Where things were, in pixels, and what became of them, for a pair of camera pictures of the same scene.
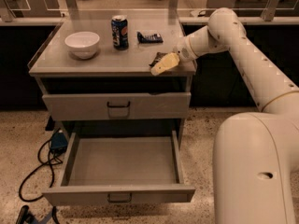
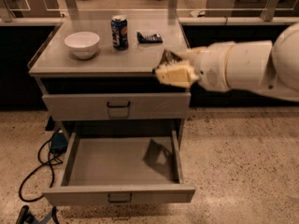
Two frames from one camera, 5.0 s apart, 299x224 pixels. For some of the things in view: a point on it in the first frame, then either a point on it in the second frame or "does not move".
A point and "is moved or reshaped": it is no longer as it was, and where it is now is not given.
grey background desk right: [254, 1] does not move
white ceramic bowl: [82, 45] does not move
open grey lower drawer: [120, 167] does not move
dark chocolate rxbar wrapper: [157, 58] is moved or reshaped
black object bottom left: [25, 217] does not move
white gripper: [183, 52] → [211, 65]
